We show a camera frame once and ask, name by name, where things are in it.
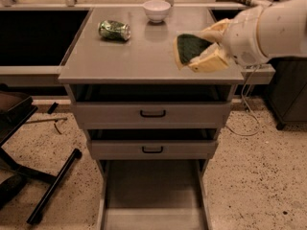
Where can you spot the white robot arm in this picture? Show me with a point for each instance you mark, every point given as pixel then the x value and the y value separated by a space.
pixel 282 30

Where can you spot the grey metal rail frame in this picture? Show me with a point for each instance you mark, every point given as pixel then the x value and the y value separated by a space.
pixel 28 74

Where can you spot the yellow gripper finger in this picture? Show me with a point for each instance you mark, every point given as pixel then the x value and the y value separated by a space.
pixel 211 59
pixel 215 32

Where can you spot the crushed green soda can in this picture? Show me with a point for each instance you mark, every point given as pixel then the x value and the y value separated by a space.
pixel 114 30

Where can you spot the dark cabinet on right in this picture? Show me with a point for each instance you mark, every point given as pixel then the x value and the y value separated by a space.
pixel 287 92

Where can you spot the black shoe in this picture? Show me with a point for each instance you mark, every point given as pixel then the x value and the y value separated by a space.
pixel 10 188

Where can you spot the green and yellow sponge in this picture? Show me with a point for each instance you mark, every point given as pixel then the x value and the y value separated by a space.
pixel 186 47

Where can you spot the white ceramic bowl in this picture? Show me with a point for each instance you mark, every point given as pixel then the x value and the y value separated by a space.
pixel 156 10

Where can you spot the bottom grey drawer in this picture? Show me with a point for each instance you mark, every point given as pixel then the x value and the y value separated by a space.
pixel 153 195

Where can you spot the grey drawer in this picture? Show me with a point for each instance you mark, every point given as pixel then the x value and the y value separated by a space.
pixel 149 144
pixel 150 105
pixel 153 195

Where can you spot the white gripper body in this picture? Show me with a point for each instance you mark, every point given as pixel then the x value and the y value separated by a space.
pixel 246 37

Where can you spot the top grey drawer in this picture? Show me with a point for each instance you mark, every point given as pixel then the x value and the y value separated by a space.
pixel 150 105

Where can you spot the middle grey drawer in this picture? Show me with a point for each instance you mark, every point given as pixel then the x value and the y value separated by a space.
pixel 149 144

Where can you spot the grey drawer cabinet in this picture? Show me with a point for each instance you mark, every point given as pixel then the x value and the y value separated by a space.
pixel 150 127

